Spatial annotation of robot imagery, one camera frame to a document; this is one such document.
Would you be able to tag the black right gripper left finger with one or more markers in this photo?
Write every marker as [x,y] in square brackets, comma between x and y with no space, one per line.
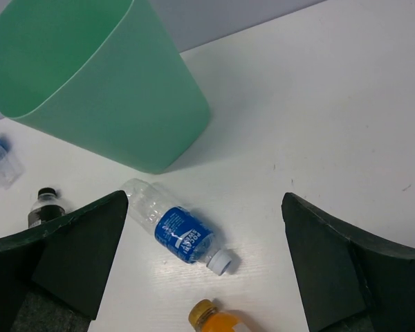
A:
[53,276]

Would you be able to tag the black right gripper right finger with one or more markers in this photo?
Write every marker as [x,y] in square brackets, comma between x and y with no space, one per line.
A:
[349,279]

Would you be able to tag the black label bottle black cap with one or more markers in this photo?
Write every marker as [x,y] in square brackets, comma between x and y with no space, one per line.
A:
[46,208]

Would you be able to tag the green plastic bin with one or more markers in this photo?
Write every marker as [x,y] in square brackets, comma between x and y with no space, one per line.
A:
[102,75]

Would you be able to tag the blue label bottle white cap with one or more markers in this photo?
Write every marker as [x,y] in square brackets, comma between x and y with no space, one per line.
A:
[175,228]

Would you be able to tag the orange juice bottle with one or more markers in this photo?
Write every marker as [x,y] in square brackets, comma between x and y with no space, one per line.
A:
[208,315]

